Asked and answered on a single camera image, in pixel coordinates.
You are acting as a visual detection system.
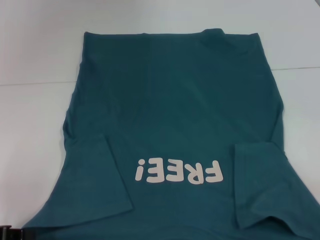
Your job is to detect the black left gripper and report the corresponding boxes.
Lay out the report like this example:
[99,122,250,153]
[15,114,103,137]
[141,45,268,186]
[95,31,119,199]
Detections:
[0,225,33,240]

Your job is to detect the teal t-shirt with FREE print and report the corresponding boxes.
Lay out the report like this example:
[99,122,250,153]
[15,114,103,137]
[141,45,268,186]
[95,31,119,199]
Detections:
[21,28,320,240]

